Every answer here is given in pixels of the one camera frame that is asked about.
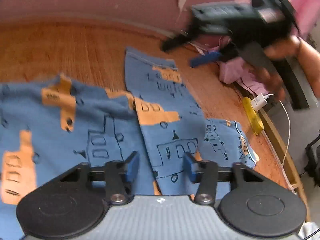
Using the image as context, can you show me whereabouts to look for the yellow power strip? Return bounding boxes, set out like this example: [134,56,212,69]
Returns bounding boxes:
[242,97,264,135]

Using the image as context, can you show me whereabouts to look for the white charger cable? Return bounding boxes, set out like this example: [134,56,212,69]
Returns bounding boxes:
[266,93,292,170]

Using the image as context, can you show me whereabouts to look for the blue patterned children's pants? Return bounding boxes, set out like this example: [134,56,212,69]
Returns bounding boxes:
[1,48,259,239]

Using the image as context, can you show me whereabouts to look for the person's right hand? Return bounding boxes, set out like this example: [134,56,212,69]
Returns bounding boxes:
[257,35,302,100]

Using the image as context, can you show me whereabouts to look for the white charger plug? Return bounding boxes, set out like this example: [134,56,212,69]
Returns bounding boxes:
[251,93,269,112]

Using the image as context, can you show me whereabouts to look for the pink cloth pile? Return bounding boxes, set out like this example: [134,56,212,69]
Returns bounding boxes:
[197,37,269,96]

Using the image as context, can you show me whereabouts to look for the right forearm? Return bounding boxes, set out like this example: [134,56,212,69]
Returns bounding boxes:
[297,39,320,99]

